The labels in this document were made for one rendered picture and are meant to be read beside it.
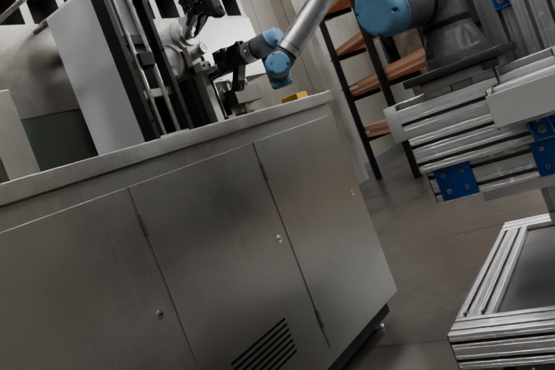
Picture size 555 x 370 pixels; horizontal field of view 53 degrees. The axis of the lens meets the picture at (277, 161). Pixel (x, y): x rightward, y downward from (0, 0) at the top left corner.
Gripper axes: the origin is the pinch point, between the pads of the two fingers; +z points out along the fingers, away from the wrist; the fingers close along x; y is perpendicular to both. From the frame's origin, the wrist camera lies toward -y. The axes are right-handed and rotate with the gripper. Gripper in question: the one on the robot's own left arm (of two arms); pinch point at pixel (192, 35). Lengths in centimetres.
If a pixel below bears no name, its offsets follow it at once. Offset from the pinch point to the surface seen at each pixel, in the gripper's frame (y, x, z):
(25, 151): -12, 68, 23
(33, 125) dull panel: 15, 46, 36
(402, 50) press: 112, -604, 116
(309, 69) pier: 137, -399, 136
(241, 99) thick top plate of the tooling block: -19.3, -14.0, 16.8
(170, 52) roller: 0.1, 8.5, 5.8
